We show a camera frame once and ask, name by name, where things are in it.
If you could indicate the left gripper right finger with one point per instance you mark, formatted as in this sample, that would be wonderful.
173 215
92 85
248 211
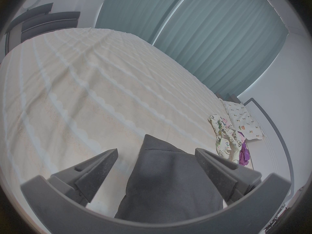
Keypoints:
217 172

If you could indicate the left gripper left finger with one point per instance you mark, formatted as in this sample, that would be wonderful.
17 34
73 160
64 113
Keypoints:
95 172

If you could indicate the purple garment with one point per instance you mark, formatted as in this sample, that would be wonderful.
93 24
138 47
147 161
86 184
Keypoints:
244 156

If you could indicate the white printed pyjama garment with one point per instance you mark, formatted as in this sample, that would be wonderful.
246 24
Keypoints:
223 135

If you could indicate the black garment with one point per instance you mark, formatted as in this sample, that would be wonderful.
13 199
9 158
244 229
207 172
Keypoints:
165 179

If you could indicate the white printed pillow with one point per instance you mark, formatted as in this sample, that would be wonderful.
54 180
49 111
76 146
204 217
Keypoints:
243 121

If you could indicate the grey bedside table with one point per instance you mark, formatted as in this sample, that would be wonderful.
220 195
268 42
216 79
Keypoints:
231 98

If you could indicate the bed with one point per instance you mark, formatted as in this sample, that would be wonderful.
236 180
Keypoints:
97 94

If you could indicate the blue-green curtain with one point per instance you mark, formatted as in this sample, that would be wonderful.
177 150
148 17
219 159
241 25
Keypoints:
136 11
224 45

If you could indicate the black chest of drawers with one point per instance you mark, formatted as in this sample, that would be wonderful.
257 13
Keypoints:
48 21

